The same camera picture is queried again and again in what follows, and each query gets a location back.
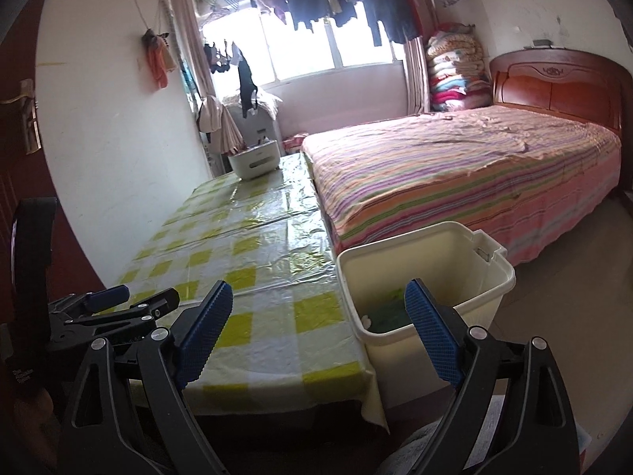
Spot green broccoli plush toy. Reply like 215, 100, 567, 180
362, 289, 411, 333

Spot cream plastic trash bin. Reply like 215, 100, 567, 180
337, 222, 516, 409

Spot person's left hand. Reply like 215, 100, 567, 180
1, 387, 54, 432

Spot dark red door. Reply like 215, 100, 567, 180
1, 0, 104, 323

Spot striped bed sheet mattress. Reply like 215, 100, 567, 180
301, 105, 622, 265

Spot pink curtain left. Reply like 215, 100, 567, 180
167, 0, 234, 155

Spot pink curtain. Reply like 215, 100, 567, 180
404, 38, 430, 115
167, 0, 234, 155

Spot white pen holder box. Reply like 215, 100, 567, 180
229, 141, 281, 180

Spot beige garment on curtain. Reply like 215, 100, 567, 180
196, 95, 246, 156

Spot pink curtain right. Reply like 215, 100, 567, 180
404, 38, 430, 115

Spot black hanging garment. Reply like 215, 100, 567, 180
237, 53, 259, 119

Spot stack of folded quilts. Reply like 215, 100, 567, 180
426, 23, 493, 112

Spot red wooden headboard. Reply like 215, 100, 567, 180
489, 48, 632, 137

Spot orange cloth on wall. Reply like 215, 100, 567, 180
142, 29, 176, 89

